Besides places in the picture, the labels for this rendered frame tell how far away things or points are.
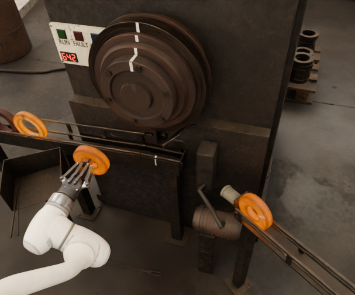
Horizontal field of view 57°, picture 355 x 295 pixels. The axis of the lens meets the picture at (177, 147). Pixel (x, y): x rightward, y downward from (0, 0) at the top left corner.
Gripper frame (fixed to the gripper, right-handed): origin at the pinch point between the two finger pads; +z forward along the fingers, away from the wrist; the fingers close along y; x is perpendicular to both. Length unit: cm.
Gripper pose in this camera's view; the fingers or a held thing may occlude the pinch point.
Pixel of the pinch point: (90, 157)
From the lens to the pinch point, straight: 137.9
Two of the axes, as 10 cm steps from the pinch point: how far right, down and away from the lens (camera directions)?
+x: -0.7, -6.7, -7.4
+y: 9.5, 1.9, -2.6
